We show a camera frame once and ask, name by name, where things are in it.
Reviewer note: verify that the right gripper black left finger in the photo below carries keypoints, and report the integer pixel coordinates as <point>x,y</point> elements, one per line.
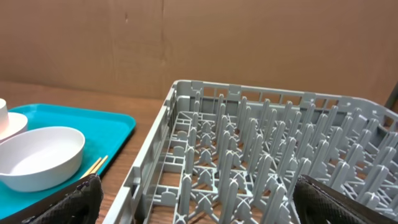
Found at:
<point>77,203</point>

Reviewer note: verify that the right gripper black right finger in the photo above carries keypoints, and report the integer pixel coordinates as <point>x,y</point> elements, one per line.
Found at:
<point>317,203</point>

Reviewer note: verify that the white grey bowl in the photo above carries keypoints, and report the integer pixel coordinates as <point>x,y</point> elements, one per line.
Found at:
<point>41,158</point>

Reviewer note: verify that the white cup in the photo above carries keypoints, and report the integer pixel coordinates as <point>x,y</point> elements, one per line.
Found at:
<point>4,118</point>

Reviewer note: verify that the grey dishwasher rack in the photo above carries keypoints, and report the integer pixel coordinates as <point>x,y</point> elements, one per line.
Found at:
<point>224,153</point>

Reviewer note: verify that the teal plastic tray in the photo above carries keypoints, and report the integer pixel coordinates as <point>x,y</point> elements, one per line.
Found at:
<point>105,133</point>

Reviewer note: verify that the small pink saucer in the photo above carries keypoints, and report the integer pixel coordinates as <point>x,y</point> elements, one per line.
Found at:
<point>17,124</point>

